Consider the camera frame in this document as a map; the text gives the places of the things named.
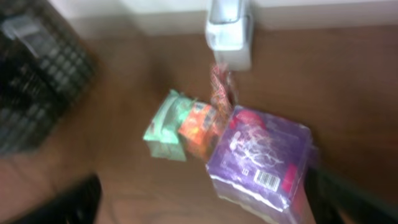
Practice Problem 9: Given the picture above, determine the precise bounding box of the mint green snack packet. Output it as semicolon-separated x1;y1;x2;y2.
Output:
143;90;193;162

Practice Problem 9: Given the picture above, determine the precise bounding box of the dark grey plastic basket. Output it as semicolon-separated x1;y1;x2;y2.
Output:
1;0;96;156

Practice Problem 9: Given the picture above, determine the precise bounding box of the white barcode scanner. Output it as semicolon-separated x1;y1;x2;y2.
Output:
205;0;254;71

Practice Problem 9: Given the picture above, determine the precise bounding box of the purple tissue pack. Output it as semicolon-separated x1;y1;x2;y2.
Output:
206;106;313;223

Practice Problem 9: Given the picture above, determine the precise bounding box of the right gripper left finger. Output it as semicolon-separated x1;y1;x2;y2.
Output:
9;174;102;224

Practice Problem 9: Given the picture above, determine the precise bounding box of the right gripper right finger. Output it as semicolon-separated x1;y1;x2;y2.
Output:
304;167;397;224

